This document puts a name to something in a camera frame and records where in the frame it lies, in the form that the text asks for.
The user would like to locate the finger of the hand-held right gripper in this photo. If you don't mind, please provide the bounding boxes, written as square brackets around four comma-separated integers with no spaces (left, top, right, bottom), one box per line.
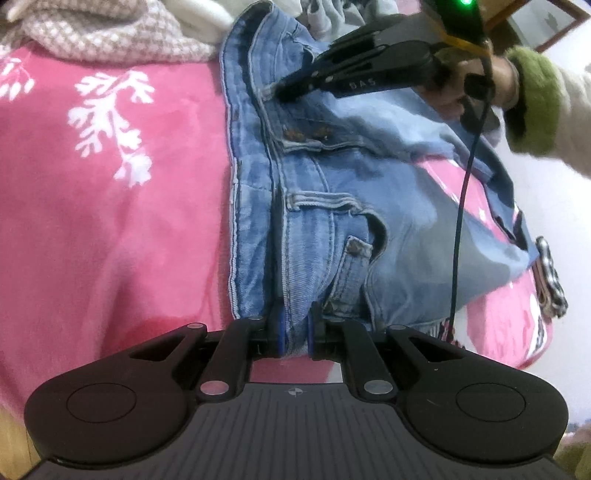
[315,15,409,70]
[276,41,437,103]

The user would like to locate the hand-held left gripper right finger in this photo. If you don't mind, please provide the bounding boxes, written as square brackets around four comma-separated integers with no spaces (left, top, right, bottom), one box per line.
[308,304,466,402]

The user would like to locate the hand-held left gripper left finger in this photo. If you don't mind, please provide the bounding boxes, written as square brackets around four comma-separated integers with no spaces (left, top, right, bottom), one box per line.
[130,310,288,403]

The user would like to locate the blue denim jeans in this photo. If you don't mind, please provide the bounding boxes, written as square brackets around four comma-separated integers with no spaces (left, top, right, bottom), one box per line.
[219,0,541,358]

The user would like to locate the person's right hand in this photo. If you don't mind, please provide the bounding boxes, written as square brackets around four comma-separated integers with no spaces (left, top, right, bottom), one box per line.
[431,46,518,118]

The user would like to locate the grey garment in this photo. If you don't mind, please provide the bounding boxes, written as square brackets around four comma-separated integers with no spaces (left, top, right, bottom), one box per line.
[300,0,426,42]

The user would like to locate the framed picture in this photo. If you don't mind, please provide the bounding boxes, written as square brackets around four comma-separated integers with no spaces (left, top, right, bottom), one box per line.
[485,0,591,54]

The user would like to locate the white fleece garment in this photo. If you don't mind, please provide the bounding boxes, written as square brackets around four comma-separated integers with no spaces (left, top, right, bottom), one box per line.
[164,0,241,44]

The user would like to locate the pink floral blanket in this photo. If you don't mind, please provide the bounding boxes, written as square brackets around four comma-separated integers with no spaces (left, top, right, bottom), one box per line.
[0,37,555,416]

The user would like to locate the black white checkered cloth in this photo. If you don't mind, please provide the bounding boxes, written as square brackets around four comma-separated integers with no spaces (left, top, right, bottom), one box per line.
[536,236,568,319]

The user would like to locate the beige white houndstooth sweater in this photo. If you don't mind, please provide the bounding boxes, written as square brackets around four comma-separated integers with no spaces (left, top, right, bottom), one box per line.
[0,0,218,63]

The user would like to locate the black cable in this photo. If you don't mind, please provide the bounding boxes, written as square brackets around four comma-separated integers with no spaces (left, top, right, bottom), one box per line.
[445,39,497,344]

